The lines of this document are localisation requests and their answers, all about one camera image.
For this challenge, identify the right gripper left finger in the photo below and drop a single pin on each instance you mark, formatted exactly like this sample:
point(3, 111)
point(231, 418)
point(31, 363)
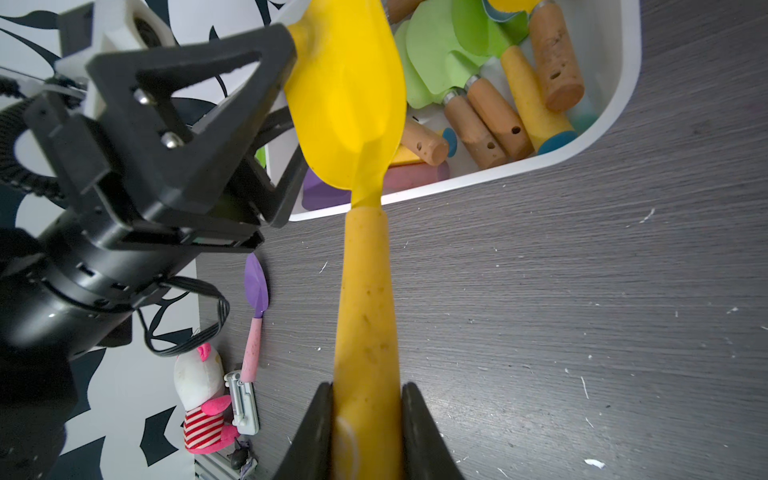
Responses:
point(309, 455)

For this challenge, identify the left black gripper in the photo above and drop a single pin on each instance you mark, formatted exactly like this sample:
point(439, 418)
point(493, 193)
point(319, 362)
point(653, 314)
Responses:
point(145, 194)

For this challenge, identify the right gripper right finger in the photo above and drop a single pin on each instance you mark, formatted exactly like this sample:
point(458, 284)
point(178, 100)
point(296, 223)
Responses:
point(426, 455)

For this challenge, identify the purple pointed shovel pink handle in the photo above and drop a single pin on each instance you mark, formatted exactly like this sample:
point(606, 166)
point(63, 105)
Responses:
point(257, 295)

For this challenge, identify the yellow toy shovel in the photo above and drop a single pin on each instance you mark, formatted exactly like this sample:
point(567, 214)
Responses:
point(347, 98)

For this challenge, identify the green shovel wooden handle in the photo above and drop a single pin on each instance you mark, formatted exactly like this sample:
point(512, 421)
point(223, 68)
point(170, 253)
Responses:
point(486, 123)

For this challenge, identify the white plastic storage box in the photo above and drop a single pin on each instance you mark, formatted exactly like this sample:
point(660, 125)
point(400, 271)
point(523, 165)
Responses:
point(500, 88)

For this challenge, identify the green pointed shovel yellow handle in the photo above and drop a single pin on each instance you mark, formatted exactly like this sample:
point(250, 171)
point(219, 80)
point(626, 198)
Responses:
point(538, 59)

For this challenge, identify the pink striped plush doll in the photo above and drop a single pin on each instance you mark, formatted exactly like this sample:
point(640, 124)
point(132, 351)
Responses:
point(199, 382)

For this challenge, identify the green shovel brown handle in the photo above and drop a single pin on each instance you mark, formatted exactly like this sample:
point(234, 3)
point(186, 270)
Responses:
point(470, 129)

